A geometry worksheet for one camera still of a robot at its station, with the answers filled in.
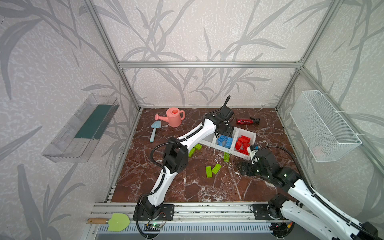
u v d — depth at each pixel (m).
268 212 0.72
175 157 0.55
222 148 0.94
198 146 0.96
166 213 0.73
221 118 0.68
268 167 0.58
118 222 0.72
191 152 0.94
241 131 0.97
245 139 0.99
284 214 0.61
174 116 1.02
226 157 0.93
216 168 0.89
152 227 0.72
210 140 0.96
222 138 0.96
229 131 0.81
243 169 0.69
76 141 0.63
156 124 1.08
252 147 0.71
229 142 0.96
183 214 0.75
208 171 0.87
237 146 0.94
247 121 1.06
